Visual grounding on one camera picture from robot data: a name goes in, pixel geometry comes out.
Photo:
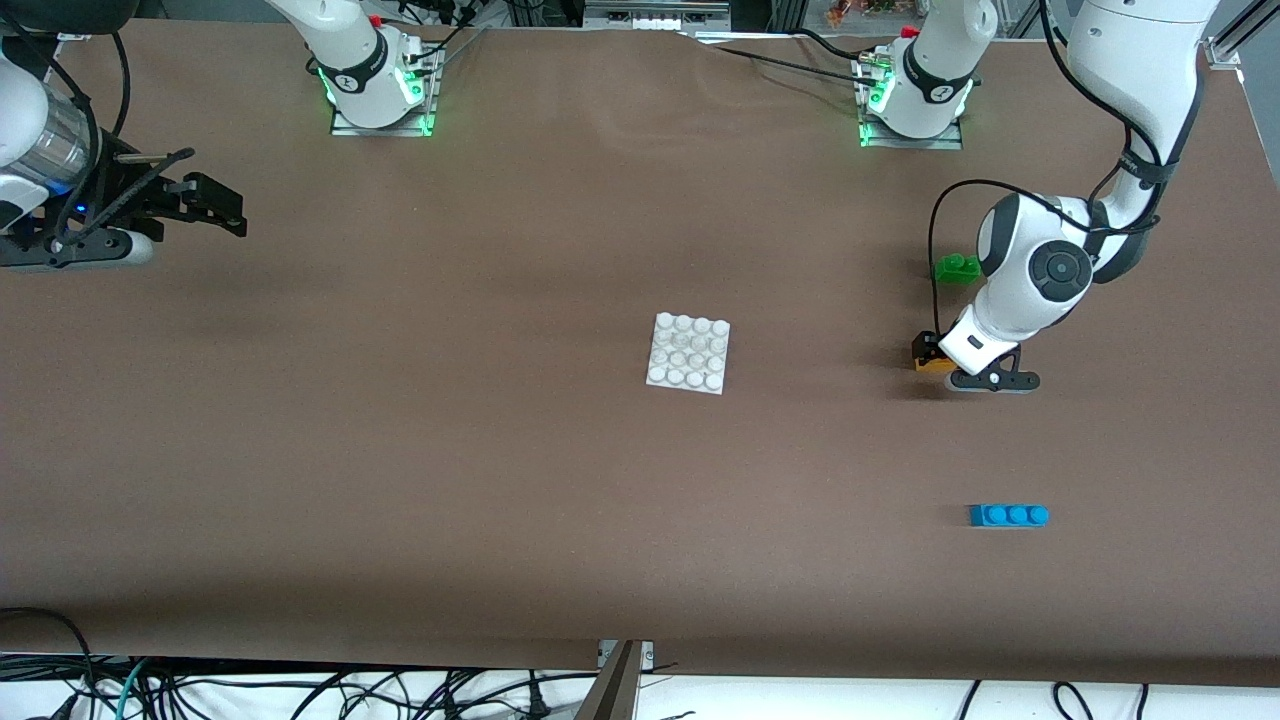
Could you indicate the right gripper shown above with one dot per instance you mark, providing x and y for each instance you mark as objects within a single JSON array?
[{"x": 160, "y": 203}]

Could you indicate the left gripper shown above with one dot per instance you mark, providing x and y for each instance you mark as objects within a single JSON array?
[{"x": 926, "y": 346}]

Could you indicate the yellow two-stud block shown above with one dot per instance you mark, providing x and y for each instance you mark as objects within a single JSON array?
[{"x": 935, "y": 366}]

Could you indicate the white studded base plate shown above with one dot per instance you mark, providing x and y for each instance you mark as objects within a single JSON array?
[{"x": 690, "y": 355}]

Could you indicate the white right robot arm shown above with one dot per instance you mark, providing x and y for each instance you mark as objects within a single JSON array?
[{"x": 20, "y": 120}]

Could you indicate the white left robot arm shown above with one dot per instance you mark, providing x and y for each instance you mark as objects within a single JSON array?
[{"x": 1130, "y": 60}]

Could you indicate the green two-stud block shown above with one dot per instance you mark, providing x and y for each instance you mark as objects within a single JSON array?
[{"x": 955, "y": 270}]

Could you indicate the blue three-stud block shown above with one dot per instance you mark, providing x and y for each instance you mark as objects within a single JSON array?
[{"x": 1008, "y": 516}]

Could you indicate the brown table cover sheet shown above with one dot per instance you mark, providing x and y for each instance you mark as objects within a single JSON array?
[{"x": 640, "y": 500}]

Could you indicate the grey metal bracket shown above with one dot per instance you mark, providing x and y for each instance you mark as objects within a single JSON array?
[{"x": 648, "y": 655}]

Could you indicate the dark metal post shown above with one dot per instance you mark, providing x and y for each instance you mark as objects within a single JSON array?
[{"x": 615, "y": 690}]

